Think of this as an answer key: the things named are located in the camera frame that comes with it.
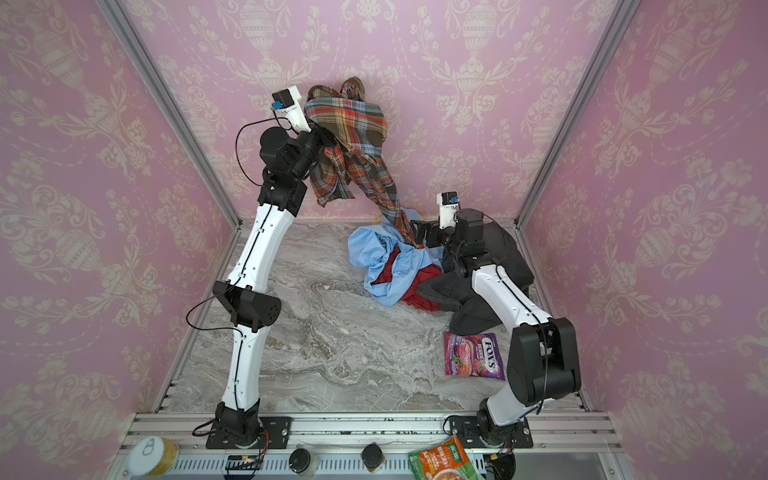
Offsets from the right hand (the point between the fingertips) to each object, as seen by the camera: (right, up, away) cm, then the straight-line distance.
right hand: (427, 218), depth 84 cm
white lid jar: (-64, -56, -17) cm, 87 cm away
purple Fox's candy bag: (+13, -39, -1) cm, 41 cm away
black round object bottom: (+15, -61, -13) cm, 64 cm away
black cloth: (+14, -28, +7) cm, 32 cm away
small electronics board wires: (-46, -62, -11) cm, 78 cm away
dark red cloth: (-4, -24, +12) cm, 27 cm away
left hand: (-23, +25, -16) cm, 38 cm away
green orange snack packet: (+2, -58, -16) cm, 60 cm away
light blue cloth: (-18, -8, +10) cm, 22 cm away
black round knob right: (-14, -54, -20) cm, 59 cm away
